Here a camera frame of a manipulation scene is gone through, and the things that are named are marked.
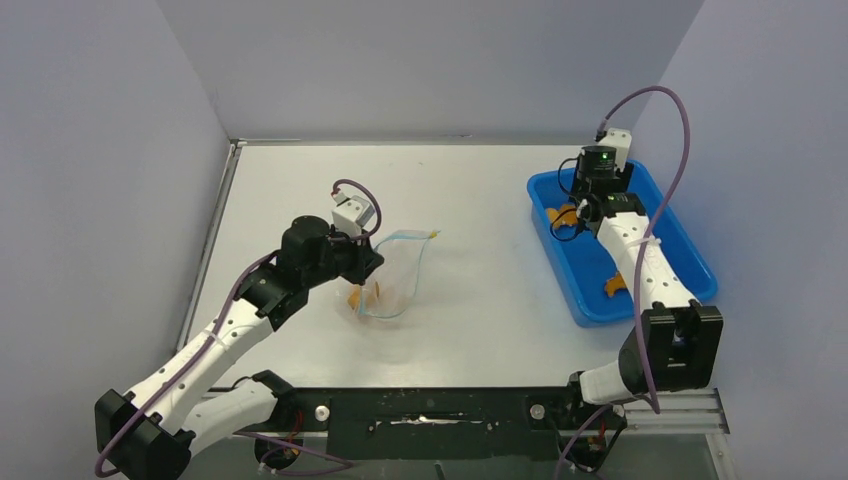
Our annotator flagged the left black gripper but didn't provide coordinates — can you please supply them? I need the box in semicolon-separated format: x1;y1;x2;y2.
304;223;384;288

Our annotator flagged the orange fried nugget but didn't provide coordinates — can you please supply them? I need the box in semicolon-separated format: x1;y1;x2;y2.
545;204;579;231

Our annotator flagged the clear zip top bag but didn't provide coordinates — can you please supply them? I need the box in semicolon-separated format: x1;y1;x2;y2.
335;230;440;321

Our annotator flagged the orange fried chicken piece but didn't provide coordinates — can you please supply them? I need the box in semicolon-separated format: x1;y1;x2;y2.
604;272;629;298

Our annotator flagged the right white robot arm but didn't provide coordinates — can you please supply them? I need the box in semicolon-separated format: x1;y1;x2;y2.
562;145;723;427

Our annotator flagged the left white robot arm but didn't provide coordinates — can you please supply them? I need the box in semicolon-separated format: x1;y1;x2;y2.
94;213;384;479

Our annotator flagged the yellow lemon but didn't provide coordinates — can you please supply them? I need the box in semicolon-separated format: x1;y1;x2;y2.
347;281;381;314

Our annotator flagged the blue plastic tray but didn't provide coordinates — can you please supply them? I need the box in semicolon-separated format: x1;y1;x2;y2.
527;158;719;331

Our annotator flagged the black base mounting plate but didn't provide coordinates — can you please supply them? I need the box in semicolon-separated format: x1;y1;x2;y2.
253;386;620;461

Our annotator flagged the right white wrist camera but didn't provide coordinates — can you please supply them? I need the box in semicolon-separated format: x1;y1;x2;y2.
596;128;633;161

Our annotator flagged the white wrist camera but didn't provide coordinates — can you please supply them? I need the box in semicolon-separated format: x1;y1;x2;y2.
596;128;633;161
331;191;375;238

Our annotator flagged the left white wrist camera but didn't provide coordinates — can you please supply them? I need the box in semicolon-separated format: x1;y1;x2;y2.
331;191;375;238

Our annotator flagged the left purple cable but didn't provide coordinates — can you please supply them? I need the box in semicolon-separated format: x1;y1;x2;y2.
92;177;384;480

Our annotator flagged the purple cable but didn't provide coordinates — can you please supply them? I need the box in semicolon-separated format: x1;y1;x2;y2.
553;85;692;480
92;177;384;480

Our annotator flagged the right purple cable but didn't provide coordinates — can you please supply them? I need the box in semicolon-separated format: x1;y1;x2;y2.
553;85;692;480

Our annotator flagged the aluminium rail frame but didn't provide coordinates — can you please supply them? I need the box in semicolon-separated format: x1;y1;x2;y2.
132;139;730;458

